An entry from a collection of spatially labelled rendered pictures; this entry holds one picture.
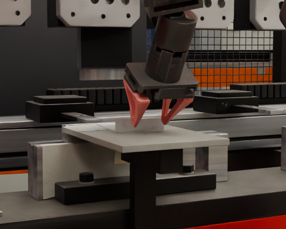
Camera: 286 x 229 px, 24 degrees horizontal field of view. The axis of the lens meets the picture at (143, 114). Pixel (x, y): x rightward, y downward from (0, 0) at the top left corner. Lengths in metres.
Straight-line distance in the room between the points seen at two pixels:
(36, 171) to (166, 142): 0.29
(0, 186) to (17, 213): 4.33
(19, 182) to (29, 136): 4.01
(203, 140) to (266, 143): 0.72
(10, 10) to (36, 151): 0.24
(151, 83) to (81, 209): 0.25
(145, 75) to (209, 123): 0.60
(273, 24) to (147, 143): 0.49
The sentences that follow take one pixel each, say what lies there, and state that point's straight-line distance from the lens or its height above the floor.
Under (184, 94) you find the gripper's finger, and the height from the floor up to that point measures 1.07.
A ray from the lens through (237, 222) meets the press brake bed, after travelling 1.21.
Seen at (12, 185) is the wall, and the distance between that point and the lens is 5.42.
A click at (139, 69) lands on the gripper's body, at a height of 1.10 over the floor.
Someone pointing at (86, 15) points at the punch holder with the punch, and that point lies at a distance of 1.16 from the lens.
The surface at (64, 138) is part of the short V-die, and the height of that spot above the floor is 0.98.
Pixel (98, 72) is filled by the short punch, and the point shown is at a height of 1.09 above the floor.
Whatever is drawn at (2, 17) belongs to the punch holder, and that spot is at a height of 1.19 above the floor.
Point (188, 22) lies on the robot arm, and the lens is 0.97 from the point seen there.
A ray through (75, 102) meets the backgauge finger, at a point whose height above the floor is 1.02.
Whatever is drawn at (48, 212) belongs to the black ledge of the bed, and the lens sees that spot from 1.08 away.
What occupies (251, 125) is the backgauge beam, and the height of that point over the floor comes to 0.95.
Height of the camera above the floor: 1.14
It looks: 6 degrees down
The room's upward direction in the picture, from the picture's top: straight up
